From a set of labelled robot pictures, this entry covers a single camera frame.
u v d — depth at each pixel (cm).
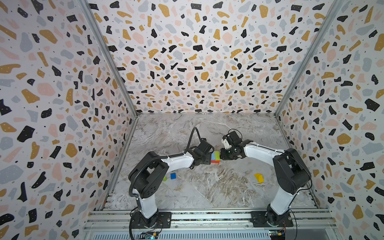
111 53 86
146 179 47
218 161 94
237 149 70
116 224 73
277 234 72
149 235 70
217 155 92
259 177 86
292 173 49
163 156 52
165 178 87
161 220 73
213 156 92
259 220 74
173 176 90
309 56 88
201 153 72
